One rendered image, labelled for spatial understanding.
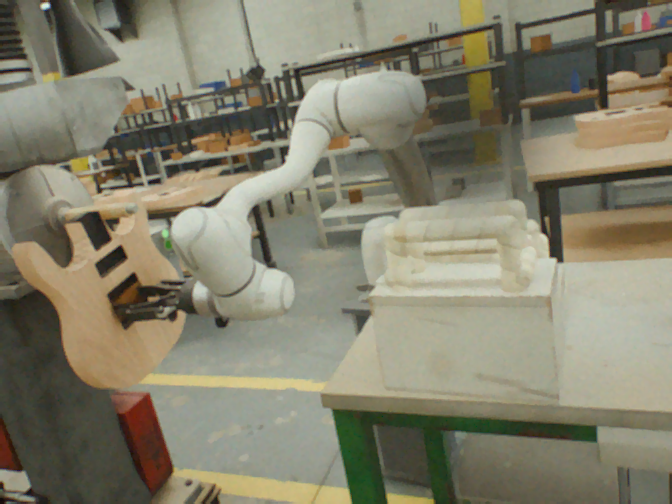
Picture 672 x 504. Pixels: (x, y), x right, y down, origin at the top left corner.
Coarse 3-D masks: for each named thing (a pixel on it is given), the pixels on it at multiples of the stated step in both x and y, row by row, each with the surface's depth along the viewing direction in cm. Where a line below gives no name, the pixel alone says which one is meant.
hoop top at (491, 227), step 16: (400, 224) 81; (416, 224) 79; (432, 224) 78; (448, 224) 77; (464, 224) 76; (480, 224) 75; (496, 224) 74; (512, 224) 73; (400, 240) 81; (416, 240) 80; (432, 240) 79; (448, 240) 78
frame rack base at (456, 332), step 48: (384, 288) 87; (432, 288) 83; (480, 288) 80; (528, 288) 76; (384, 336) 86; (432, 336) 83; (480, 336) 79; (528, 336) 76; (384, 384) 90; (432, 384) 86; (480, 384) 82; (528, 384) 79
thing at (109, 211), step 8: (80, 208) 126; (88, 208) 124; (96, 208) 123; (104, 208) 122; (112, 208) 121; (120, 208) 120; (72, 216) 126; (104, 216) 122; (112, 216) 122; (120, 216) 121; (128, 216) 121
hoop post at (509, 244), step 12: (516, 228) 73; (504, 240) 74; (516, 240) 74; (504, 252) 75; (516, 252) 74; (504, 264) 75; (516, 264) 75; (504, 276) 76; (504, 288) 77; (516, 288) 76
